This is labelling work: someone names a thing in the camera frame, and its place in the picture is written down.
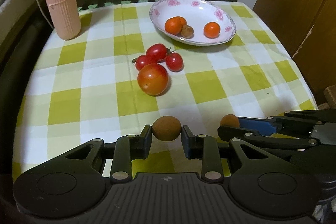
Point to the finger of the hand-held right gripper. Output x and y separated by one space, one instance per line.
275 141
254 125

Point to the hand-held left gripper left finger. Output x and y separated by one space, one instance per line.
145 142

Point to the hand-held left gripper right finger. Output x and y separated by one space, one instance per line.
188 142

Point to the brown longan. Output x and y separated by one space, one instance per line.
229 120
166 128
187 31

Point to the large red tomato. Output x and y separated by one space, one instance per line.
152 79

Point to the round cherry tomato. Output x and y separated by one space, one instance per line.
141 61
174 61

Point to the oblong cherry tomato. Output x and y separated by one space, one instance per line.
156 52

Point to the mandarin orange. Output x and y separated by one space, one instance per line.
211 29
183 20
172 26

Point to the white floral plate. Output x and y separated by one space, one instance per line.
197 12

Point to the brown wooden wardrobe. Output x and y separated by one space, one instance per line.
302 3

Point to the green foam mat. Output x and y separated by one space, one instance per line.
110 5

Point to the bed mattress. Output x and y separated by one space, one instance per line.
18 1

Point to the dark wooden bed frame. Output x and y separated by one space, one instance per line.
18 61

